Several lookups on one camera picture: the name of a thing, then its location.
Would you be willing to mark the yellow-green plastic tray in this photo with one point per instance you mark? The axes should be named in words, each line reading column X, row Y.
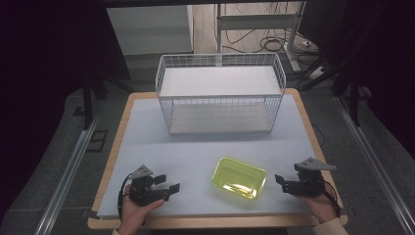
column 239, row 179

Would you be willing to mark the white cabinet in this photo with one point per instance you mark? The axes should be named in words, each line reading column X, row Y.
column 150, row 29

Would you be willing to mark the white metal desk frame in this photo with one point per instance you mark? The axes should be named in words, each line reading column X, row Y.
column 256, row 21

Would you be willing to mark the pale grey table mat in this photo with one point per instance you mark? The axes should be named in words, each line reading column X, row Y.
column 195, row 153

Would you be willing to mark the person's right hand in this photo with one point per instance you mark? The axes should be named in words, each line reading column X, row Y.
column 319, row 205

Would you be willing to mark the white power strip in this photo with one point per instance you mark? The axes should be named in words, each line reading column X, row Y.
column 317, row 73

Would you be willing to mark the black stand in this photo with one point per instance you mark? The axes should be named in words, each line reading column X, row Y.
column 354, row 98
column 87, row 101

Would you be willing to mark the dark curtain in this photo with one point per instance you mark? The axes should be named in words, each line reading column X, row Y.
column 385, row 65
column 42, row 65

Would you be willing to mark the person's left hand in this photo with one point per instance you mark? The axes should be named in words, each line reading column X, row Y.
column 133, row 213

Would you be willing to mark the aluminium floor rail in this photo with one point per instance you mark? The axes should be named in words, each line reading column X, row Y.
column 70, row 176
column 375, row 163

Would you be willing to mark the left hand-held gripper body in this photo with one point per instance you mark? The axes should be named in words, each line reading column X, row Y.
column 143, row 191

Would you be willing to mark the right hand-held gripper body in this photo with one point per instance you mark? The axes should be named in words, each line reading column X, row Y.
column 310, row 182

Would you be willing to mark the black floor plate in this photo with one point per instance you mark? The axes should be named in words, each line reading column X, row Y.
column 98, row 140

